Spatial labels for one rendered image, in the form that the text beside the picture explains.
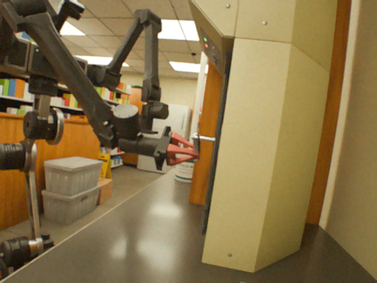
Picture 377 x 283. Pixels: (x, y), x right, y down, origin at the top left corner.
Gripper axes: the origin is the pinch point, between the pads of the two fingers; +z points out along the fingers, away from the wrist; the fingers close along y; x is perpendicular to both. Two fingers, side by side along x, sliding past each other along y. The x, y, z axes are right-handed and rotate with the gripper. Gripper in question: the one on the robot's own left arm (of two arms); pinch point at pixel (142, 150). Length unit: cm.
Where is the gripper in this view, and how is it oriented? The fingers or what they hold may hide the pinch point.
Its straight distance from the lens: 96.5
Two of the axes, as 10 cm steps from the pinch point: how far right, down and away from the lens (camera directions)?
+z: -1.4, 9.9, 0.6
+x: 1.6, -0.3, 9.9
